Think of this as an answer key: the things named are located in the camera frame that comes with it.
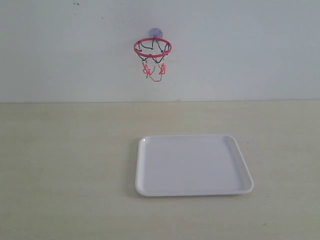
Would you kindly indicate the red mini basketball hoop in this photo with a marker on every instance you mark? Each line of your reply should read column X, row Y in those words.
column 152, row 52

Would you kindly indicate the white plastic tray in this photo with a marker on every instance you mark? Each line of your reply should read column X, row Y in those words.
column 191, row 165

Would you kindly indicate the clear suction cup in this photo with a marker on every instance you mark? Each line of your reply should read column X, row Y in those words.
column 155, row 33

